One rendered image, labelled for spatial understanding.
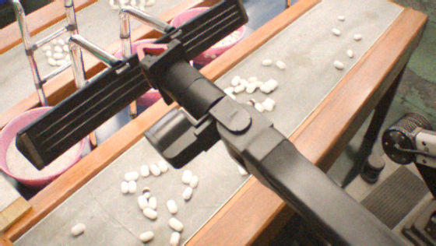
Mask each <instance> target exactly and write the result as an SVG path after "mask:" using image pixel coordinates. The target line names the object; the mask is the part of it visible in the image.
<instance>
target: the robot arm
mask: <svg viewBox="0 0 436 246"><path fill-rule="evenodd" d="M136 49H137V51H138V53H137V54H138V56H139V65H140V66H141V68H142V72H143V75H144V76H145V78H146V79H147V81H148V83H149V85H150V86H151V87H152V88H154V89H155V90H158V91H159V93H160V95H161V97H162V98H163V102H164V103H165V104H166V105H167V106H170V105H172V103H173V102H176V103H178V104H179V105H180V106H181V107H182V108H184V110H186V111H187V112H188V113H189V115H190V116H191V117H193V118H194V119H195V120H196V122H195V121H194V120H193V119H192V118H191V117H190V116H189V115H188V114H187V113H186V112H185V111H183V110H180V111H179V110H178V109H177V108H176V107H173V108H172V109H171V110H170V111H169V112H167V113H166V114H165V115H164V116H163V117H162V118H161V119H160V120H159V121H157V122H156V123H155V124H154V125H153V126H151V128H150V129H149V130H148V131H146V132H145V133H144V134H143V135H144V136H145V137H146V139H147V140H148V141H149V142H150V143H151V144H152V146H153V147H154V149H155V150H156V151H157V153H159V154H160V155H161V156H162V157H163V158H164V159H165V161H166V162H168V163H169V164H170V165H171V166H172V167H173V168H174V169H181V168H182V167H183V166H185V165H186V164H187V163H190V162H191V161H193V160H194V159H195V158H196V157H197V156H199V155H200V153H202V152H203V151H204V152H205V153H206V152H207V151H208V150H209V149H211V148H212V147H213V146H214V145H215V144H216V143H217V142H219V141H220V140H221V141H222V142H223V144H224V146H225V148H226V151H227V153H228V155H229V157H230V158H231V159H232V160H233V161H234V162H235V163H236V164H237V165H238V166H239V167H240V168H241V169H244V170H245V171H246V172H247V173H248V174H250V173H251V174H252V175H253V176H254V177H255V178H256V179H257V180H258V181H260V182H261V183H262V184H263V185H264V186H266V187H267V188H270V189H271V190H272V191H273V192H275V193H276V194H277V195H278V196H279V197H280V198H281V199H282V200H284V201H285V203H286V204H287V205H288V206H289V207H290V208H291V209H294V210H295V211H296V213H297V214H298V215H299V216H301V217H303V218H304V220H305V221H306V222H307V223H309V224H310V225H311V226H312V227H313V228H315V229H316V230H317V232H318V233H319V234H321V235H322V236H323V237H324V238H325V239H326V240H327V241H328V242H330V243H331V244H332V246H409V245H408V244H407V243H406V242H405V241H403V240H402V239H401V238H400V237H399V236H397V235H396V234H395V233H394V232H392V230H390V229H389V228H388V227H387V226H386V225H384V224H383V223H382V221H379V219H378V218H377V217H375V216H374V215H373V214H372V213H370V212H369V211H368V210H367V209H365V208H364V207H363V206H362V205H361V204H360V203H359V202H357V200H356V199H354V198H353V197H352V196H351V195H349V193H348V192H345V191H344V190H343V189H342V188H341V187H340V186H339V185H338V184H337V183H335V182H334V181H333V180H332V179H331V178H330V177H328V176H326V175H325V173H324V172H322V171H321V170H320V169H319V168H317V167H316V165H314V164H313V163H312V162H311V161H309V160H308V159H307V158H306V157H305V156H304V155H303V154H302V153H301V152H300V151H299V150H298V149H297V148H296V146H295V145H294V144H293V143H292V142H290V140H289V139H288V138H287V137H286V136H285V135H283V134H282V133H281V132H279V131H278V130H277V129H276V128H274V125H273V123H272V122H271V121H270V120H269V119H268V118H266V117H265V116H264V115H263V114H261V113H260V112H259V111H257V110H256V109H255V108H254V107H253V106H251V105H249V104H239V103H238V102H236V101H235V100H234V99H233V98H231V97H230V96H229V95H227V94H226V93H225V92H223V91H222V90H221V89H220V88H219V87H218V86H216V85H215V84H214V83H212V82H211V81H210V80H209V79H207V77H206V76H204V75H203V74H202V73H201V72H200V71H199V70H197V69H196V68H195V67H193V66H191V63H190V61H189V59H188V56H187V54H186V52H185V49H184V47H183V45H182V43H181V42H179V40H177V39H173V40H172V41H171V42H170V43H169V44H144V43H142V44H140V45H139V46H138V47H137V48H136ZM146 52H149V53H151V54H154V56H152V57H150V55H147V56H146V55H145V53H146ZM155 55H156V56H155ZM157 56H158V57H157Z"/></svg>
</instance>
